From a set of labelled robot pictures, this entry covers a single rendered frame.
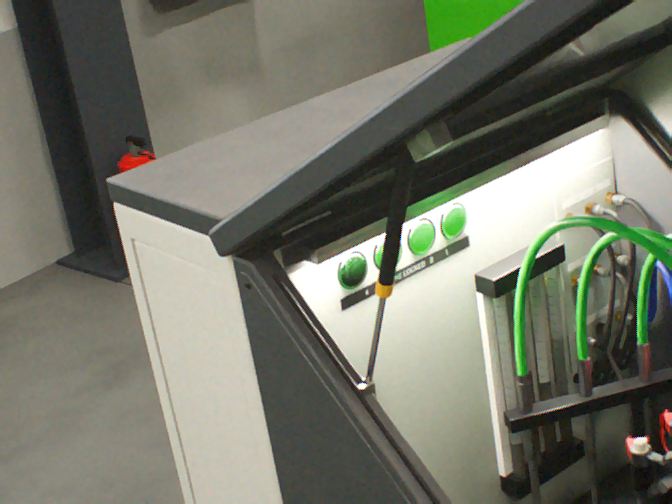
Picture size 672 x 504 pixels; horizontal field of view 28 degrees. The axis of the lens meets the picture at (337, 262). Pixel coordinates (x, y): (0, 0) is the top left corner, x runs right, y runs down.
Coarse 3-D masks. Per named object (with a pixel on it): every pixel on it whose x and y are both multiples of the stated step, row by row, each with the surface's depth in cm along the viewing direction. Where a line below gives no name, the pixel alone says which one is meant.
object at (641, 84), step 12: (648, 60) 192; (660, 60) 190; (636, 72) 195; (648, 72) 193; (660, 72) 191; (612, 84) 199; (624, 84) 197; (636, 84) 196; (648, 84) 194; (660, 84) 192; (636, 96) 196; (648, 96) 195; (660, 96) 193; (648, 108) 195; (660, 108) 194; (648, 120) 196; (660, 120) 195; (660, 132) 195
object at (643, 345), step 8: (664, 248) 177; (648, 256) 179; (648, 264) 179; (648, 272) 180; (640, 280) 182; (648, 280) 181; (640, 288) 182; (648, 288) 182; (640, 296) 183; (640, 304) 183; (640, 312) 184; (640, 320) 185; (640, 328) 185; (640, 336) 186; (640, 344) 186; (648, 344) 186; (640, 352) 187; (648, 352) 187; (640, 360) 187; (648, 360) 187; (640, 368) 188; (648, 368) 188; (640, 376) 188; (648, 376) 188
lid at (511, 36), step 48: (528, 0) 106; (576, 0) 102; (624, 0) 107; (480, 48) 112; (528, 48) 108; (576, 48) 141; (624, 48) 171; (432, 96) 119; (480, 96) 125; (528, 96) 165; (576, 96) 189; (336, 144) 133; (384, 144) 127; (432, 144) 126; (288, 192) 143; (336, 192) 149; (240, 240) 155
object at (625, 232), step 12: (576, 216) 164; (588, 216) 163; (552, 228) 167; (564, 228) 166; (600, 228) 161; (612, 228) 159; (624, 228) 158; (540, 240) 170; (636, 240) 157; (648, 240) 156; (528, 252) 173; (648, 252) 156; (660, 252) 155; (528, 264) 174; (528, 276) 176; (516, 300) 178; (516, 312) 179; (516, 324) 180; (516, 336) 181; (516, 348) 182; (528, 372) 184
